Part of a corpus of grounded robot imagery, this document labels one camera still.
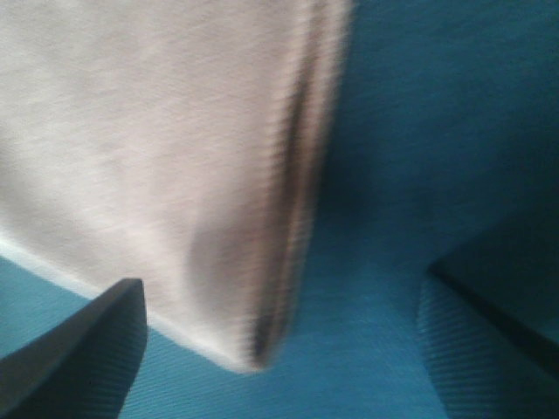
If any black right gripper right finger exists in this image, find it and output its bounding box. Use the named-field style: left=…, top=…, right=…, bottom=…
left=418, top=258, right=558, bottom=418

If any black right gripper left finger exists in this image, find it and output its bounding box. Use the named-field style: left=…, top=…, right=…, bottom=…
left=1, top=278, right=147, bottom=418

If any brown microfiber towel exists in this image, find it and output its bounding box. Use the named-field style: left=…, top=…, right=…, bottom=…
left=1, top=1, right=352, bottom=372

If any black table cloth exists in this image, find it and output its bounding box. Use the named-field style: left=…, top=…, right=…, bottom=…
left=1, top=1, right=558, bottom=418

